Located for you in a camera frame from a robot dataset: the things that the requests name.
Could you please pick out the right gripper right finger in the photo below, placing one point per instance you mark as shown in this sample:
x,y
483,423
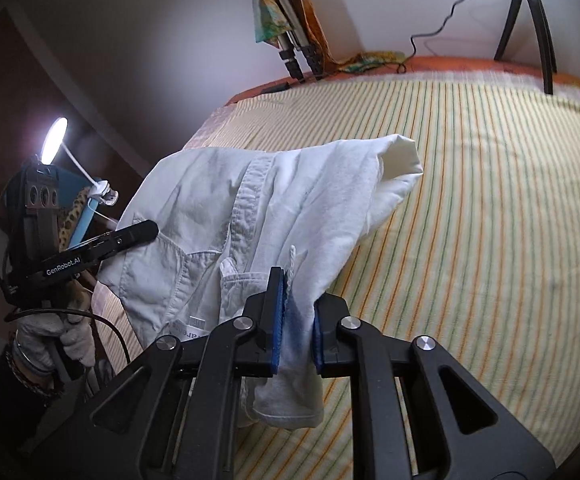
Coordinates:
x,y
331,355

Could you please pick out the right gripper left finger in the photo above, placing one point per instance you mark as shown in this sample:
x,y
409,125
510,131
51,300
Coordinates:
x,y
262,351

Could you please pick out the white button-up shirt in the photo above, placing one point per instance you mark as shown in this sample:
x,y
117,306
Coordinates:
x,y
226,217

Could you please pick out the left forearm black sleeve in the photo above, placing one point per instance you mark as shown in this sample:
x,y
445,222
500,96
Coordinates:
x,y
23,404

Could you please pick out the left white gloved hand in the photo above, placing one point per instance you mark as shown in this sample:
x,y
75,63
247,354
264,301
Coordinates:
x,y
35,332

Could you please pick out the leopard print cloth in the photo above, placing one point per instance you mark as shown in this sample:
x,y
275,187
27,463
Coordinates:
x,y
70,217

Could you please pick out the blue chair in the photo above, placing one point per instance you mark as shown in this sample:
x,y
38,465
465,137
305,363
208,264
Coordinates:
x,y
73,192

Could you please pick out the white clip desk lamp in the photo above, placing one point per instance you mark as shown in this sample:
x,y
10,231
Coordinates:
x,y
53,142

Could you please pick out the yellow striped bed blanket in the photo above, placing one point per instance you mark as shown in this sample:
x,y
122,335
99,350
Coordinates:
x,y
484,254

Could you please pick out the colourful patterned cloth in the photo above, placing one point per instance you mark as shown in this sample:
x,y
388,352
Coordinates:
x,y
269,24

